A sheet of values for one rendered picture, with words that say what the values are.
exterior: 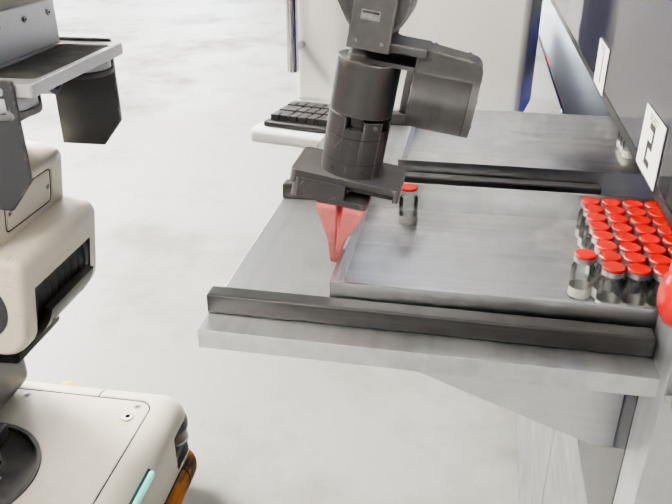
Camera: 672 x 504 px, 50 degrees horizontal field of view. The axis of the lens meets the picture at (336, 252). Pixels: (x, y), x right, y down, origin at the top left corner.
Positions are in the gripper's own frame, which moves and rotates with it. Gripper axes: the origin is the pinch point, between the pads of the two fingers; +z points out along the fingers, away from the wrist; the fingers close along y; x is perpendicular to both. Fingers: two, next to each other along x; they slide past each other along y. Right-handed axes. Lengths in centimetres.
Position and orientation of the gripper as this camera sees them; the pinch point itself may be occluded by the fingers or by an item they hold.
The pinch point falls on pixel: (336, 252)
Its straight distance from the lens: 71.9
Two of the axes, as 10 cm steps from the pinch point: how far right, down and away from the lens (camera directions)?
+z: -1.5, 8.7, 4.7
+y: 9.7, 2.2, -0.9
